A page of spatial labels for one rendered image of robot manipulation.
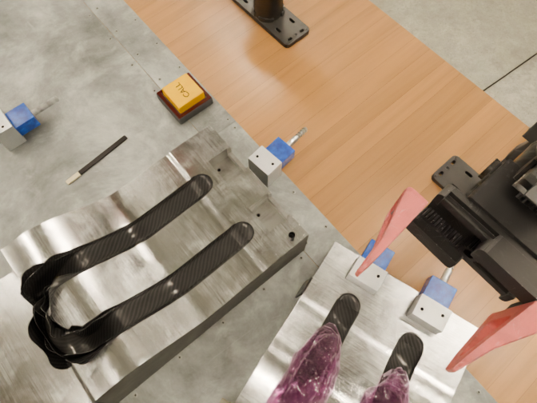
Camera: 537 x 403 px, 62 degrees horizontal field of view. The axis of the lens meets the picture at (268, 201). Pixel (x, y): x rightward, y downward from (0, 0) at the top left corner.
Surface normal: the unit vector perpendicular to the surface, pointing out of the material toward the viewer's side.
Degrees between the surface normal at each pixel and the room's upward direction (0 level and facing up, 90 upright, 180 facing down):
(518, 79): 1
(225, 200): 0
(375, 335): 0
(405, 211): 22
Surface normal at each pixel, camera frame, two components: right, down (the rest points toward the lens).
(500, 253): 0.00, -0.37
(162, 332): 0.37, -0.61
